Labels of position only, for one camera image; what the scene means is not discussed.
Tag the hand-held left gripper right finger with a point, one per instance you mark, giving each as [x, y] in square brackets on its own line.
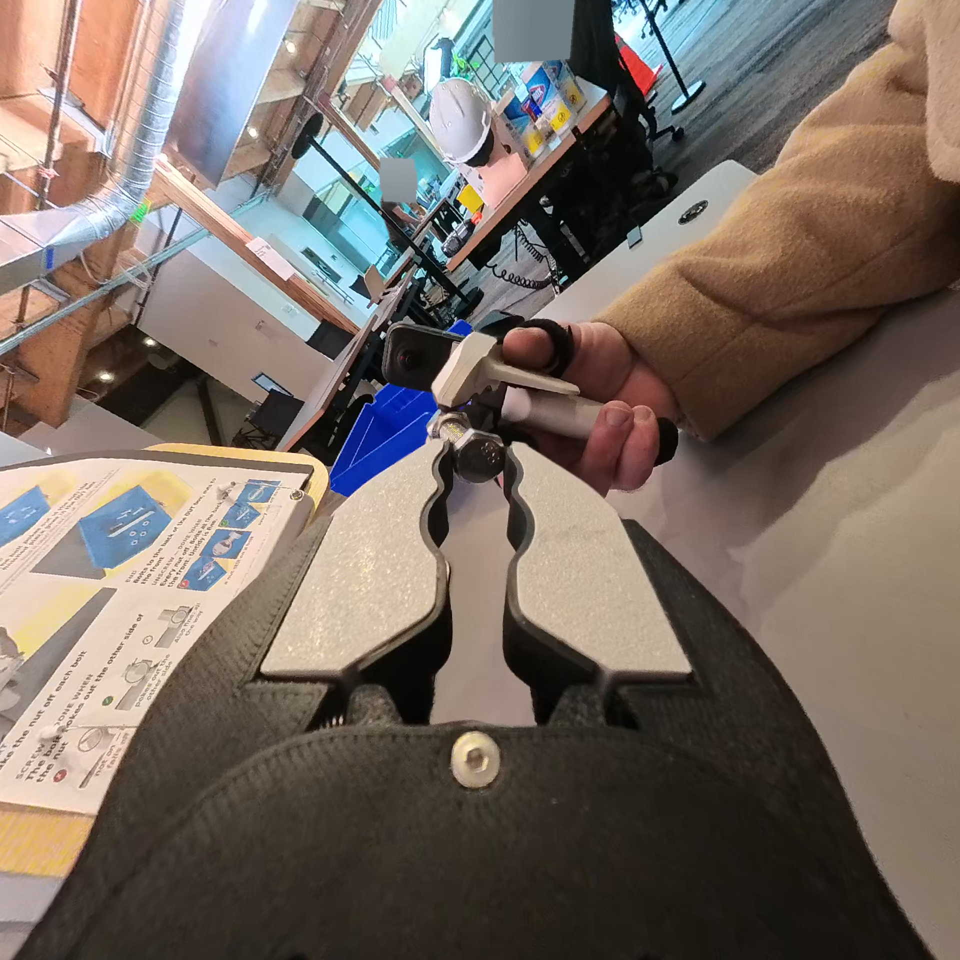
[592, 592]

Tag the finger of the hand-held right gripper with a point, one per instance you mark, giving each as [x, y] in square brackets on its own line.
[461, 367]

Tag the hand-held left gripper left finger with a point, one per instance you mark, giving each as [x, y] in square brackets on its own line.
[360, 592]

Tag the silver hex nut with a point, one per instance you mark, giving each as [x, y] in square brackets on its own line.
[436, 427]

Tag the silver hex bolt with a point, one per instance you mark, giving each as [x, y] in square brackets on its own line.
[480, 459]

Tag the grey desk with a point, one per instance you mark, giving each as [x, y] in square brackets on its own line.
[825, 600]

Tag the black desk grommet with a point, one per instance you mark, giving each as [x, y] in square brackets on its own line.
[694, 213]

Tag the person's right hand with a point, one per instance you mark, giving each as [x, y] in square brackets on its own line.
[622, 390]

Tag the blue plastic bin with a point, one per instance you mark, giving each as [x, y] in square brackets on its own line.
[375, 435]

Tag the white paper notice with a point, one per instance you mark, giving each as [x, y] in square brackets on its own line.
[270, 259]

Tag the pink box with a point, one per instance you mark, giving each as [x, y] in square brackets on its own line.
[499, 176]

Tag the wooden supply table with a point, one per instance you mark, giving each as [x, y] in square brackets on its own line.
[540, 176]

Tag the printed instruction sheet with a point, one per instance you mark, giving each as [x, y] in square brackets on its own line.
[150, 600]

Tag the white hard hat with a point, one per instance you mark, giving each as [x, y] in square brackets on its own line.
[457, 120]

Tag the yellow label canister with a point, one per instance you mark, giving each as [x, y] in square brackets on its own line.
[570, 105]

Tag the black office chair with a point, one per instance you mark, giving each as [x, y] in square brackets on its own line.
[637, 127]

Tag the white wipes canister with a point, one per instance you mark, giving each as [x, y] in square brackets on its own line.
[541, 79]

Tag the orange traffic cone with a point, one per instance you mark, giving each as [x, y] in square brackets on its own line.
[637, 64]

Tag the black stanchion pole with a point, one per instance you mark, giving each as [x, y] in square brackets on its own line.
[688, 94]

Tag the instruction sheet on stand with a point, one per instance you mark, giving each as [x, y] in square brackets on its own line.
[37, 844]

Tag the wooden post with notice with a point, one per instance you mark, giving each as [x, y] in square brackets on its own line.
[225, 225]

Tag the rectangular metal duct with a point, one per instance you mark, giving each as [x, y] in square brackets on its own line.
[225, 90]

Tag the silver spiral duct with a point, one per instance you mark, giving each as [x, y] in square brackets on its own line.
[150, 112]

